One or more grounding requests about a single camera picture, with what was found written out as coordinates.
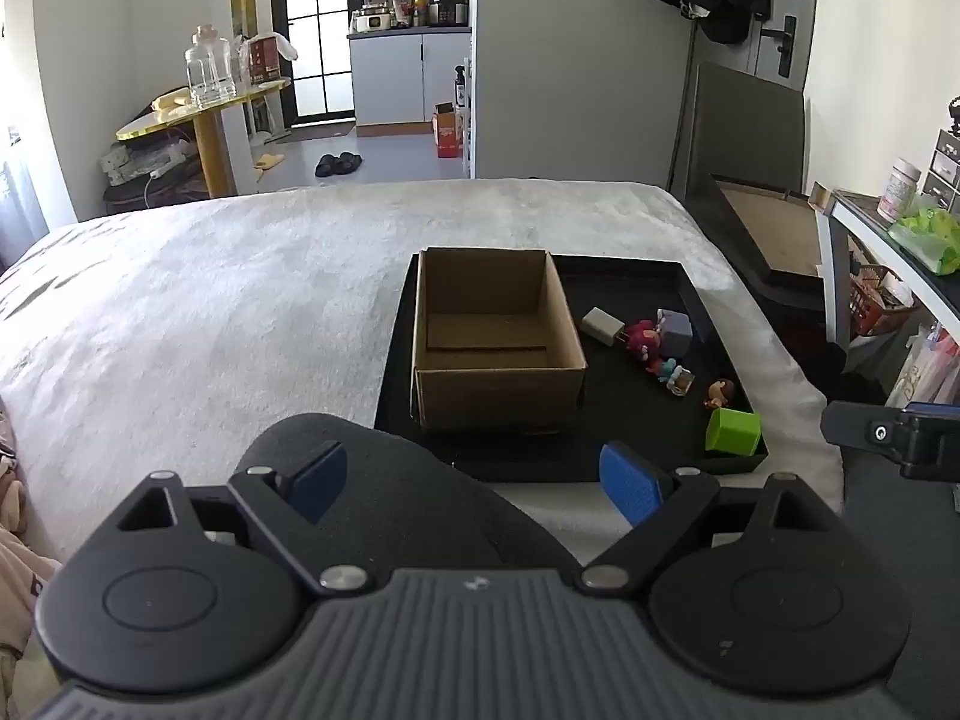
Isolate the beige fuzzy fabric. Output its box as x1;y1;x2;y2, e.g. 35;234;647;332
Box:
0;525;65;720

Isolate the clear glass jar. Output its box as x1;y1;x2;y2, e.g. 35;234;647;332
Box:
184;25;237;107

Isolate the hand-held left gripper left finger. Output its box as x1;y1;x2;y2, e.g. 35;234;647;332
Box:
112;441;370;597

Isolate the framed cardboard panel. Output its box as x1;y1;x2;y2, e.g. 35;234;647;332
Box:
701;176;833;293

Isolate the brown cardboard box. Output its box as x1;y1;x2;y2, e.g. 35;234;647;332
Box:
410;246;588;436

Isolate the green cube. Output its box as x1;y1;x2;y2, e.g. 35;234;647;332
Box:
705;407;762;457

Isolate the dark grey cloth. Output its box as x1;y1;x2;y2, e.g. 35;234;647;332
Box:
238;412;586;578

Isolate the brown carton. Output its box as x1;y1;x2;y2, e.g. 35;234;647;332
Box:
247;34;293;87

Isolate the white plastic bag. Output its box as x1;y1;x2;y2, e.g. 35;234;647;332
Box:
885;322;960;406

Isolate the black door handle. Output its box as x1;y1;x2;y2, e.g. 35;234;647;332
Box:
761;15;796;77

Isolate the dark bag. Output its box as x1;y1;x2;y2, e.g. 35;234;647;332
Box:
101;157;211;215

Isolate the grey board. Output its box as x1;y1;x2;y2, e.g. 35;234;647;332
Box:
667;62;807;200

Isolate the white kitchen cabinet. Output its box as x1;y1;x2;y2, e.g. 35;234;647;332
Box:
349;28;473;128

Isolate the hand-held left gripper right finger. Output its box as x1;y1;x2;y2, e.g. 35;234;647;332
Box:
579;441;841;595

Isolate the green plastic bag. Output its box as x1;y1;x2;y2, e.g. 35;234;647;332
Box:
892;208;960;276

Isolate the white power strip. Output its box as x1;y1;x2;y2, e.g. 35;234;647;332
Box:
101;142;188;185

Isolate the white desk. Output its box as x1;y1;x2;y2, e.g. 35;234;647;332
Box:
814;187;960;361

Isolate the yellow round table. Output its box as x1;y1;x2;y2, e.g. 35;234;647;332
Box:
115;77;292;198

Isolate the lavender cube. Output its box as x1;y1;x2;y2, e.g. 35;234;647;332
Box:
656;309;695;356

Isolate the white pill bottle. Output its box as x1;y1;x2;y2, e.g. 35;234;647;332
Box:
877;158;921;224

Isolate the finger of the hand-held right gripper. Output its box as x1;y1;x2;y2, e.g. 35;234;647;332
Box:
821;401;960;481

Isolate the white charger plug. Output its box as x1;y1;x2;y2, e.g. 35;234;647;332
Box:
581;307;627;348

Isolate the black framed glass door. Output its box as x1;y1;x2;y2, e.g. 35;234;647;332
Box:
277;0;353;128

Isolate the red cardboard box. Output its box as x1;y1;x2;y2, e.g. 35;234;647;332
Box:
433;103;467;159

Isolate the grey drawer organiser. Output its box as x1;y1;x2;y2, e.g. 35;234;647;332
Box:
921;127;960;212

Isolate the black tray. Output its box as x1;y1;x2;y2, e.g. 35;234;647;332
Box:
373;253;770;485

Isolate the white fuzzy blanket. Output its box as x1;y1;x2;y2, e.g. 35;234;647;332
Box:
0;178;841;563

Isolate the pink figurine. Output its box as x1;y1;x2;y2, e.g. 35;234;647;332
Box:
624;319;665;365

